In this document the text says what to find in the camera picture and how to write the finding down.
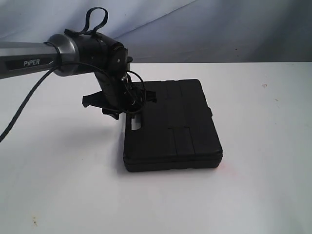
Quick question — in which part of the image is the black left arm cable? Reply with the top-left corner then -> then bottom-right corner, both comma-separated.
0,41 -> 147,144

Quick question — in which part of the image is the white backdrop cloth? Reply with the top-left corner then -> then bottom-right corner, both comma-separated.
0,0 -> 312,63

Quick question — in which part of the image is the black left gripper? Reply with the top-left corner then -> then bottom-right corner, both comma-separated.
82,70 -> 156,117

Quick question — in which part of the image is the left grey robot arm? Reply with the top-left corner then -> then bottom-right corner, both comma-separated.
0,33 -> 157,119

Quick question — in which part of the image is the black velcro strap loop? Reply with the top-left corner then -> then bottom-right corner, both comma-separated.
64,7 -> 110,39

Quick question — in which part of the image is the black plastic carry case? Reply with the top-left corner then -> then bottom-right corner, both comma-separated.
123,79 -> 223,172

